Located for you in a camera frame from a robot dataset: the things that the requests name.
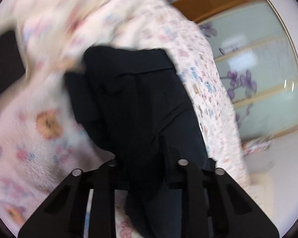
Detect black pants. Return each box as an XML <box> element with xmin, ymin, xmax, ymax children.
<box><xmin>64</xmin><ymin>46</ymin><xmax>209</xmax><ymax>237</ymax></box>

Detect pink patterned bed blanket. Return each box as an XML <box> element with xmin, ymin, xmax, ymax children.
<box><xmin>0</xmin><ymin>0</ymin><xmax>250</xmax><ymax>235</ymax></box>

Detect glass sliding wardrobe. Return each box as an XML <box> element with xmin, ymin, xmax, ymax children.
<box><xmin>199</xmin><ymin>0</ymin><xmax>298</xmax><ymax>140</ymax></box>

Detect black smartphone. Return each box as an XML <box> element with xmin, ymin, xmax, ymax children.
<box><xmin>0</xmin><ymin>30</ymin><xmax>26</xmax><ymax>95</ymax></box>

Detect clear jar of plush toys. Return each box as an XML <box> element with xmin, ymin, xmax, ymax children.
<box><xmin>242</xmin><ymin>138</ymin><xmax>272</xmax><ymax>155</ymax></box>

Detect cream bed headboard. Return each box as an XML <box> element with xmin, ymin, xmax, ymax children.
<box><xmin>248</xmin><ymin>172</ymin><xmax>274</xmax><ymax>218</ymax></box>

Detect brown wooden door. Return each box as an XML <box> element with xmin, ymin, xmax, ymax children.
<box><xmin>172</xmin><ymin>0</ymin><xmax>248</xmax><ymax>23</ymax></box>

